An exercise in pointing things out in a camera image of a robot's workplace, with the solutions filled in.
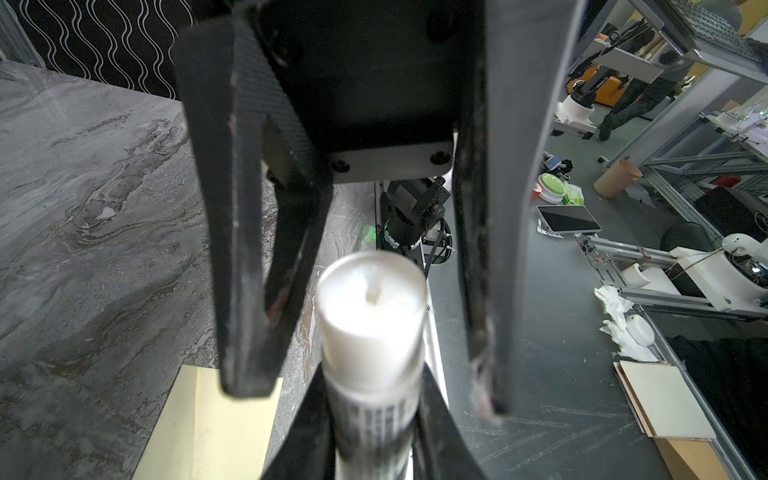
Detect cream envelope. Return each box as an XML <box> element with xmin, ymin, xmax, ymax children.
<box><xmin>133</xmin><ymin>365</ymin><xmax>283</xmax><ymax>479</ymax></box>

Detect white glue stick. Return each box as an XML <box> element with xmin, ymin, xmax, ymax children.
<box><xmin>315</xmin><ymin>250</ymin><xmax>427</xmax><ymax>479</ymax></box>

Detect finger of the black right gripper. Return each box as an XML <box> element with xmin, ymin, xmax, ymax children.
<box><xmin>453</xmin><ymin>1</ymin><xmax>585</xmax><ymax>417</ymax></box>
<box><xmin>174</xmin><ymin>14</ymin><xmax>333</xmax><ymax>398</ymax></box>

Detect tablet on floor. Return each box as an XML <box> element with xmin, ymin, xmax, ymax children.
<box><xmin>535</xmin><ymin>205</ymin><xmax>602</xmax><ymax>234</ymax></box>

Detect cardboard paper cup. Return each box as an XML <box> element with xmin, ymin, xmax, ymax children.
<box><xmin>593</xmin><ymin>160</ymin><xmax>643</xmax><ymax>199</ymax></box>

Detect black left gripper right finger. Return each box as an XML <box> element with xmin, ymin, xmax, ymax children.
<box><xmin>413</xmin><ymin>363</ymin><xmax>486</xmax><ymax>480</ymax></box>

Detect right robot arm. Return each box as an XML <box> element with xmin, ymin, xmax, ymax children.
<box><xmin>172</xmin><ymin>1</ymin><xmax>585</xmax><ymax>416</ymax></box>

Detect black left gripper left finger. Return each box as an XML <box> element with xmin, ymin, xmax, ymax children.
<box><xmin>261</xmin><ymin>364</ymin><xmax>336</xmax><ymax>480</ymax></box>

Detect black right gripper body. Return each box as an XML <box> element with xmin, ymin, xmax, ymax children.
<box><xmin>239</xmin><ymin>1</ymin><xmax>485</xmax><ymax>183</ymax></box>

